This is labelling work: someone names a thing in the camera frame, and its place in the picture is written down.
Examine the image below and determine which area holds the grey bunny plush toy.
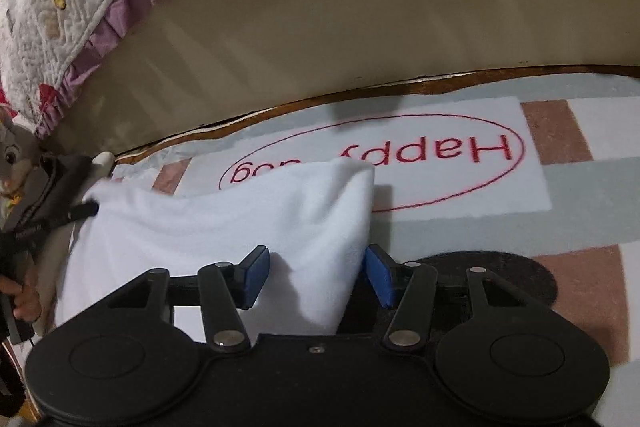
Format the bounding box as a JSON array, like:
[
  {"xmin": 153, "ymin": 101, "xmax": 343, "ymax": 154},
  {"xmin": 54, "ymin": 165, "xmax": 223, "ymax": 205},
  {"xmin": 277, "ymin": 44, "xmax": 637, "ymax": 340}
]
[{"xmin": 0, "ymin": 107, "xmax": 42, "ymax": 205}]

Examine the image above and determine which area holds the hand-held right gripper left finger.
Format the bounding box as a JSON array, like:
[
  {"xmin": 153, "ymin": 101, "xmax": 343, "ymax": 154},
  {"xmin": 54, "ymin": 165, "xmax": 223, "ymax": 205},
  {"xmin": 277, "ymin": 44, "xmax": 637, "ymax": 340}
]
[{"xmin": 109, "ymin": 245, "xmax": 271, "ymax": 353}]

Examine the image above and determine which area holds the pink grey checked rug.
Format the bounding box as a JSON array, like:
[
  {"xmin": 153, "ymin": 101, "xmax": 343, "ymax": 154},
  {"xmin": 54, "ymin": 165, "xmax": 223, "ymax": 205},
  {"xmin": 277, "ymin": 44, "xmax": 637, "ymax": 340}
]
[{"xmin": 107, "ymin": 66, "xmax": 640, "ymax": 368}]

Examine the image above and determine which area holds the dark grey folded garment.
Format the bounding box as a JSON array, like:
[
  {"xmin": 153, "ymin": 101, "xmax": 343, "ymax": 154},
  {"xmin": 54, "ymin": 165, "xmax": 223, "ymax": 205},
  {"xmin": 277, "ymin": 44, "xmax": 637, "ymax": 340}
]
[{"xmin": 39, "ymin": 154, "xmax": 96, "ymax": 212}]

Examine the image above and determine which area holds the white t-shirt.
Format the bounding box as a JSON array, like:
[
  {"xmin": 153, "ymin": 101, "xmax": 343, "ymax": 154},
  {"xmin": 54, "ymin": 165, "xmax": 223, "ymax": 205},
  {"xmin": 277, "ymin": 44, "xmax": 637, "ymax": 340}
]
[{"xmin": 54, "ymin": 157, "xmax": 377, "ymax": 338}]

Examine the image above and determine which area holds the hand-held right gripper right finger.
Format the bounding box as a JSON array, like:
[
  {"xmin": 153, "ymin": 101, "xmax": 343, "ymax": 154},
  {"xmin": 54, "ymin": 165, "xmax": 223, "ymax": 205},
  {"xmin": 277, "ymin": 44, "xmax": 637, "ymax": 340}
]
[{"xmin": 365, "ymin": 244, "xmax": 545, "ymax": 350}]

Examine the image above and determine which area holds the white quilt with purple ruffle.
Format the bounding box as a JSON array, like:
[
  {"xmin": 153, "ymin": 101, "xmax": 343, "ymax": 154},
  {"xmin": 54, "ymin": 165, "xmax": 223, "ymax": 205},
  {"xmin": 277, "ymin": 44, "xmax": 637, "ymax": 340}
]
[{"xmin": 0, "ymin": 0, "xmax": 640, "ymax": 138}]

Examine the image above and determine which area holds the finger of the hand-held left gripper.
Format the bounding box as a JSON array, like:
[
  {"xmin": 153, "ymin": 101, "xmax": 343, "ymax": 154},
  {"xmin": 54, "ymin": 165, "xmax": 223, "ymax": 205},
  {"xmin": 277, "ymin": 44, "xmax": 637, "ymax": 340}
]
[{"xmin": 67, "ymin": 201, "xmax": 99, "ymax": 223}]

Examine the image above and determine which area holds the person's left hand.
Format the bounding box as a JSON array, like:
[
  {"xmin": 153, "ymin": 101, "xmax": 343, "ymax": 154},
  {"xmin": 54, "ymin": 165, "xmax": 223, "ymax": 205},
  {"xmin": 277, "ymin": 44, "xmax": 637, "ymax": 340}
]
[{"xmin": 0, "ymin": 277, "xmax": 43, "ymax": 322}]

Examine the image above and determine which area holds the cream folded garment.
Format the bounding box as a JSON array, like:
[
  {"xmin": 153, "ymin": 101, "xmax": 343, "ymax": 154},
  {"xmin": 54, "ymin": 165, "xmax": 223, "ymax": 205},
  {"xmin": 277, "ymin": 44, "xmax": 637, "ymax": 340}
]
[{"xmin": 35, "ymin": 151, "xmax": 117, "ymax": 333}]

